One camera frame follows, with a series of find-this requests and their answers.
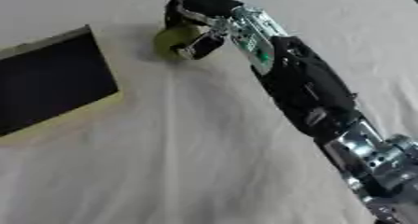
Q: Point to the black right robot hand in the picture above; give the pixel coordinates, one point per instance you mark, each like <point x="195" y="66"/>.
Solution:
<point x="204" y="4"/>

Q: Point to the green round toy fruit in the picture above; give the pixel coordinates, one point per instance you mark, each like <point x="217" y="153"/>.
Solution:
<point x="170" y="40"/>

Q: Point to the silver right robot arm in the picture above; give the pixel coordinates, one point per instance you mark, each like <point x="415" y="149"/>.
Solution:
<point x="305" y="87"/>

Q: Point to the tan box with black inside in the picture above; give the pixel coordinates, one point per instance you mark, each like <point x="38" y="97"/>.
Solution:
<point x="49" y="81"/>

